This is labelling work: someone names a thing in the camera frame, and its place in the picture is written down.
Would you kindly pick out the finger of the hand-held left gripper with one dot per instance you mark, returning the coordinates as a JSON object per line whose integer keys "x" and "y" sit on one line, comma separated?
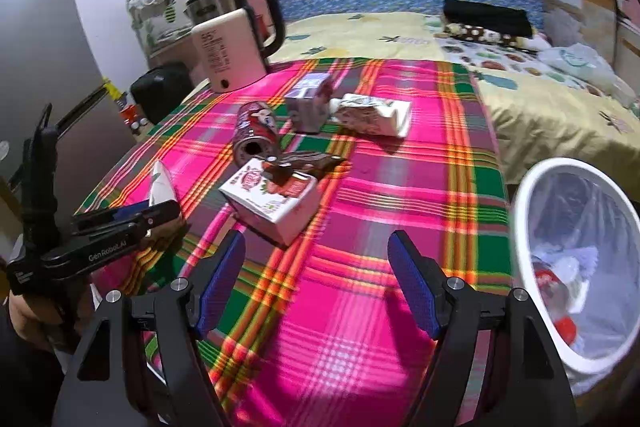
{"x": 160, "y": 213}
{"x": 110, "y": 214}

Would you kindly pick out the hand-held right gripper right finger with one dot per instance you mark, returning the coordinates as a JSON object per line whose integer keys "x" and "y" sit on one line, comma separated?
{"x": 412, "y": 287}

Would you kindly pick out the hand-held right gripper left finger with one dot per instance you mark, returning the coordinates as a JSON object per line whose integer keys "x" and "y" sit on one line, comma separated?
{"x": 222, "y": 287}

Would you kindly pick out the red white strawberry carton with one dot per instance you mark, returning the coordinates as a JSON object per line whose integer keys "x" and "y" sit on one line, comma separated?
{"x": 270, "y": 207}

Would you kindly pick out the white trash bin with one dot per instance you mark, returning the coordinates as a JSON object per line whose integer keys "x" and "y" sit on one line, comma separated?
{"x": 520, "y": 217}

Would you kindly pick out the red printed drink can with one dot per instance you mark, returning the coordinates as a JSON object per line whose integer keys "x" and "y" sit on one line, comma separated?
{"x": 257, "y": 122}

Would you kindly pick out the red label cola bottle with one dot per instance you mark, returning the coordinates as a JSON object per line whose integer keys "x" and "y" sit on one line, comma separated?
{"x": 547, "y": 282}

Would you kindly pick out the brown chocolate wrapper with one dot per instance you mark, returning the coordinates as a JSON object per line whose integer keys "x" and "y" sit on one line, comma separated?
{"x": 310, "y": 162}

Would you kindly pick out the brown patterned white carton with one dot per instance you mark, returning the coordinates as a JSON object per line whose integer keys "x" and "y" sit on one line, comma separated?
{"x": 375, "y": 117}

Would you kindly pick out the small lavender carton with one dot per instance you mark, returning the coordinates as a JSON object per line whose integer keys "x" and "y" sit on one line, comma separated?
{"x": 307, "y": 107}

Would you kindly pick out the person's left forearm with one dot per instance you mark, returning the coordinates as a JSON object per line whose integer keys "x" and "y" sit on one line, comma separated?
{"x": 25, "y": 382}

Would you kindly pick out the person's left hand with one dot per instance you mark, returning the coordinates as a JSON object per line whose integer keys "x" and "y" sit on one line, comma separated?
{"x": 30, "y": 322}

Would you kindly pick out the pink green plaid tablecloth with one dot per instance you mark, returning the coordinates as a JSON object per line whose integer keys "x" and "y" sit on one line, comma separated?
{"x": 350, "y": 257}

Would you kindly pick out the small red white figurine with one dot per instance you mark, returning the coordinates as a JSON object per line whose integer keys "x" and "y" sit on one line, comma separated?
{"x": 132, "y": 117}

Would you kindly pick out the black suitcase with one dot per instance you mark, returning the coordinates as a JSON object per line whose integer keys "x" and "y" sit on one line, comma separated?
{"x": 160, "y": 97}

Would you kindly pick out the grey refrigerator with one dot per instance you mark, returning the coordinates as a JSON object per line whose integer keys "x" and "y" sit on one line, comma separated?
{"x": 50, "y": 57}

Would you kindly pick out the pineapple print storage bag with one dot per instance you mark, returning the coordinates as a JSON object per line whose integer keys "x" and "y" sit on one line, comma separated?
{"x": 160, "y": 22}

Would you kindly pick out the yellow bed sheet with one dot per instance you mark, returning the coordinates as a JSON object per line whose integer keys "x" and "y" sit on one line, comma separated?
{"x": 550, "y": 122}

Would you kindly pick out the steel electric kettle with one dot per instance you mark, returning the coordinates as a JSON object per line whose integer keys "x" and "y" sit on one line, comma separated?
{"x": 270, "y": 17}

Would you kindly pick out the white fruit print quilt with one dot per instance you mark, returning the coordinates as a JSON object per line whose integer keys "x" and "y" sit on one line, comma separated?
{"x": 500, "y": 62}

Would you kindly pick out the brown polka dot cloth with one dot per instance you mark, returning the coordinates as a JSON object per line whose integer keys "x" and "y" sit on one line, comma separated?
{"x": 480, "y": 34}

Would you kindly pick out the translucent plastic bag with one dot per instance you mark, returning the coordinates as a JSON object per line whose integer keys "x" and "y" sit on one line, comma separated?
{"x": 575, "y": 62}

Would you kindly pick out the black folded clothes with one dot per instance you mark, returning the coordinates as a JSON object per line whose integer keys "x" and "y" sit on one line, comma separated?
{"x": 485, "y": 17}

